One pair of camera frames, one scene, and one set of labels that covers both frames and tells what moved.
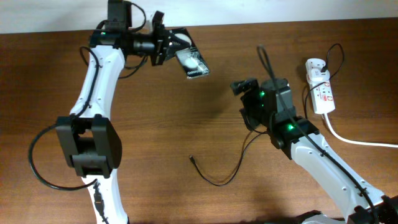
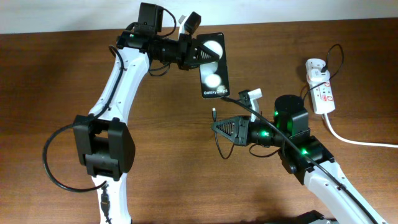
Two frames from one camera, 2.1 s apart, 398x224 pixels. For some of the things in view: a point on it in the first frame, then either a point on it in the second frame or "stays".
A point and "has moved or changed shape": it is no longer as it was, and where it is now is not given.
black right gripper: x=246 y=97 → x=242 y=130
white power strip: x=321 y=92 stays
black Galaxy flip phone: x=191 y=60 has moved or changed shape
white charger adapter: x=316 y=75 stays
